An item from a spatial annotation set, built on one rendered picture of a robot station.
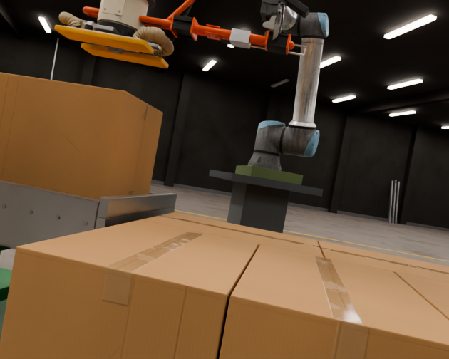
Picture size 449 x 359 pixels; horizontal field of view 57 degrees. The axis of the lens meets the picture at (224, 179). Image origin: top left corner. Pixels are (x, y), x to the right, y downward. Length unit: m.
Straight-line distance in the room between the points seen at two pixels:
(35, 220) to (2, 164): 0.32
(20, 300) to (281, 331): 0.47
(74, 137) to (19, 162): 0.22
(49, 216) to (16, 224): 0.11
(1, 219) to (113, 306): 0.73
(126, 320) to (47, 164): 0.85
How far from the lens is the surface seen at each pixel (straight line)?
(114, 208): 1.28
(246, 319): 0.71
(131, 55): 1.71
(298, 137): 2.23
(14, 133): 1.58
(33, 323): 0.85
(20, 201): 1.39
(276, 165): 2.27
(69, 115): 1.48
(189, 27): 1.57
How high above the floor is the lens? 0.74
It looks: 1 degrees down
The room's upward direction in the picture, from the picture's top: 10 degrees clockwise
